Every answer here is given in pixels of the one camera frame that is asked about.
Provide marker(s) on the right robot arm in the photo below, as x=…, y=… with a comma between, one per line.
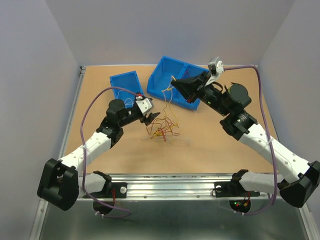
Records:
x=293, y=178

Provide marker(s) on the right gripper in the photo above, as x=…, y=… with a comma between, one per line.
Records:
x=190, y=86

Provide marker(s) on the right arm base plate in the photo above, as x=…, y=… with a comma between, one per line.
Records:
x=226, y=189

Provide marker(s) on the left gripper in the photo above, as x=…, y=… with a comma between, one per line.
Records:
x=148, y=120

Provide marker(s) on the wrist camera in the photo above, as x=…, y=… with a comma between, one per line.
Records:
x=215, y=70
x=144, y=104

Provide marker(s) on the blue double-compartment bin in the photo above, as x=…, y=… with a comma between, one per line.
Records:
x=160, y=79

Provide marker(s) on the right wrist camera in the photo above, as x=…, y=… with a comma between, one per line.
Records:
x=215, y=70

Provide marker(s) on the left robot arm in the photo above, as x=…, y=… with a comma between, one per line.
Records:
x=63, y=181

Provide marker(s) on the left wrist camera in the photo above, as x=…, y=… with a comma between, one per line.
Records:
x=144, y=104

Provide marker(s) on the small blue bin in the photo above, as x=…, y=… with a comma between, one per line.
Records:
x=128, y=81

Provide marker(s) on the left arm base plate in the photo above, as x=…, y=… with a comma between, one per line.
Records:
x=116, y=190

